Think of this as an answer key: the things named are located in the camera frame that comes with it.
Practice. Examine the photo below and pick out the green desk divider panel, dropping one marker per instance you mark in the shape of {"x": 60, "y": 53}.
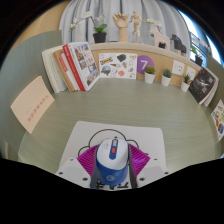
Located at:
{"x": 23, "y": 63}
{"x": 218, "y": 71}

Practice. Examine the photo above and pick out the beige card booklet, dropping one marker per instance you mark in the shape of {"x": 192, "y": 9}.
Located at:
{"x": 31, "y": 105}

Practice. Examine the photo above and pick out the small plant in white pot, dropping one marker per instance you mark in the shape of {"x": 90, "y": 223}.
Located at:
{"x": 166, "y": 81}
{"x": 185, "y": 87}
{"x": 149, "y": 78}

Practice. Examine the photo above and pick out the black cover book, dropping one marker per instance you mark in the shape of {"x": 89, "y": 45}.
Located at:
{"x": 201, "y": 85}

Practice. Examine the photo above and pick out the blue and white computer mouse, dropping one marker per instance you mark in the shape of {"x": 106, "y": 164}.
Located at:
{"x": 111, "y": 160}

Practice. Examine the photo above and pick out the white orchid in black pot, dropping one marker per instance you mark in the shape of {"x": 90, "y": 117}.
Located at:
{"x": 155, "y": 24}
{"x": 198, "y": 60}
{"x": 99, "y": 37}

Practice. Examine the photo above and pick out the purple round number sign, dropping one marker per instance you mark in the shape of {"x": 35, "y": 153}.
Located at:
{"x": 144, "y": 62}

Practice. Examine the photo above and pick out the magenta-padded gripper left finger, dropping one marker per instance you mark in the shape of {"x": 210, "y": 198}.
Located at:
{"x": 87, "y": 160}

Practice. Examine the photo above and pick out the colourful sticker sheet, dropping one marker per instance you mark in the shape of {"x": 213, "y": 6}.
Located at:
{"x": 219, "y": 120}

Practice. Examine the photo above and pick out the wooden mannequin figure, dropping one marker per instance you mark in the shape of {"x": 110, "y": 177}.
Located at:
{"x": 135, "y": 25}

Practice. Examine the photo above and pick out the white wall socket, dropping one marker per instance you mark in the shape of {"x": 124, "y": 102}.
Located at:
{"x": 178, "y": 68}
{"x": 191, "y": 72}

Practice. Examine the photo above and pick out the red-spined photo cover book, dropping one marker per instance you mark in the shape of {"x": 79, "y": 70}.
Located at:
{"x": 83, "y": 65}

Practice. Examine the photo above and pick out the grey curtain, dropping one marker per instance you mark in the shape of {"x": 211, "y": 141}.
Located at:
{"x": 160, "y": 13}

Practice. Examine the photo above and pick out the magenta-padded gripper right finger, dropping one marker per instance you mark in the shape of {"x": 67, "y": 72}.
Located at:
{"x": 140, "y": 160}

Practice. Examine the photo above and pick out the black horse figure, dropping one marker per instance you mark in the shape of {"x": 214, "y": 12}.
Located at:
{"x": 177, "y": 44}

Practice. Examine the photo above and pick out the pink horse figure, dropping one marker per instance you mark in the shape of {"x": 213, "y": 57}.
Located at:
{"x": 159, "y": 39}

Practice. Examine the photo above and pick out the tan book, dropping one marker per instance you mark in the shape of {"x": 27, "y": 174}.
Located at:
{"x": 63, "y": 71}

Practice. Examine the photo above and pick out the dark framed window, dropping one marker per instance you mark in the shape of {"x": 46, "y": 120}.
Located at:
{"x": 203, "y": 36}

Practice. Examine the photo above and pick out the thick white book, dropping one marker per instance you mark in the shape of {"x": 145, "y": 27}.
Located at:
{"x": 215, "y": 88}

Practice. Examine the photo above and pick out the white mouse pad with drawing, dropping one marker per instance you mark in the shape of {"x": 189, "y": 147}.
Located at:
{"x": 143, "y": 133}

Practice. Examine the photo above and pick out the wooden hand model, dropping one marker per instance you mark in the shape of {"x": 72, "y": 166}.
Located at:
{"x": 121, "y": 23}

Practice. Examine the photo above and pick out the white sticker sheet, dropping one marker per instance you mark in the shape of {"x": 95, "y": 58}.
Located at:
{"x": 117, "y": 66}

